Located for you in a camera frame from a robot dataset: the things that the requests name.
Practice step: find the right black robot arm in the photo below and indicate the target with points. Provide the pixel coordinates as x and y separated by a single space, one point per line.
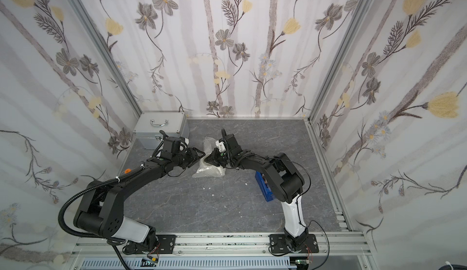
283 179

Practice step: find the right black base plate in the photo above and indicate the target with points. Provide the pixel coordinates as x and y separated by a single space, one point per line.
281 244

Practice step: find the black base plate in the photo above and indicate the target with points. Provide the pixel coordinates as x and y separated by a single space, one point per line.
153 244
281 244

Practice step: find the clear bubble wrap sheet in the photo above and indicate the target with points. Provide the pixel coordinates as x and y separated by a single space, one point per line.
205 169

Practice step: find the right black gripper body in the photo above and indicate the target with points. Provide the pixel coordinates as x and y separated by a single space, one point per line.
217 157

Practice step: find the blue tape dispenser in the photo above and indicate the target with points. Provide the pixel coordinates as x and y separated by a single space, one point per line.
265 189

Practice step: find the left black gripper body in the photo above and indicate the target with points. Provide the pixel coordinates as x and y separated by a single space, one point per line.
188 156

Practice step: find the aluminium front rail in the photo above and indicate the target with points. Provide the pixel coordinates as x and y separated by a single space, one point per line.
255 251

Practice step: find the silver metal case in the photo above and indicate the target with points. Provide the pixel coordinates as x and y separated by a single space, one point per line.
147 129

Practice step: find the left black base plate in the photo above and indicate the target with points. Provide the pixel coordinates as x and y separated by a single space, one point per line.
153 244

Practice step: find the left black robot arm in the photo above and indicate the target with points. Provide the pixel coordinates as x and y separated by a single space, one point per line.
101 211

